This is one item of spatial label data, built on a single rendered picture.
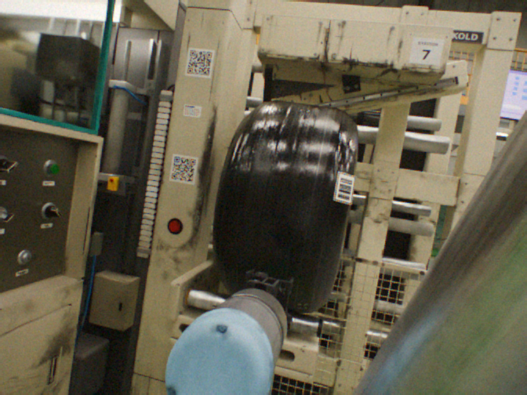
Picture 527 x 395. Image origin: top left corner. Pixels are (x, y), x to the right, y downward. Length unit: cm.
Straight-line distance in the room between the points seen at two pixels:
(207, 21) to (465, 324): 94
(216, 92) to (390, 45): 58
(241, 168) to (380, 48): 69
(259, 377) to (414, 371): 14
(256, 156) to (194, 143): 28
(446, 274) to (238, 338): 18
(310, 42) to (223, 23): 34
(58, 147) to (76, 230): 21
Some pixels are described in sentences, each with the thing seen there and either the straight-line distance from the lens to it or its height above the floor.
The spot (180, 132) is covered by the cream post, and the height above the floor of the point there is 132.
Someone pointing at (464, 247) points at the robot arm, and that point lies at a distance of 18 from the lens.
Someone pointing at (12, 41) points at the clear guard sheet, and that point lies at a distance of 81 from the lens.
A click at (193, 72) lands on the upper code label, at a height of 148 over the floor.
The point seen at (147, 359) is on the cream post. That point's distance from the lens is 111.
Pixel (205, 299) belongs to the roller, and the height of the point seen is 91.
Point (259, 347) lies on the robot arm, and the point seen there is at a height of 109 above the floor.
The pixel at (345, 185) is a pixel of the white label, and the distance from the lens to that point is 69.
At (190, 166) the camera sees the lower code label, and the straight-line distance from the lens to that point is 94.
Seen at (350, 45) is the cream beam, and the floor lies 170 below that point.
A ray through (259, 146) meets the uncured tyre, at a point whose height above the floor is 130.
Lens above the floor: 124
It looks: 3 degrees down
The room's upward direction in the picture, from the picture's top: 9 degrees clockwise
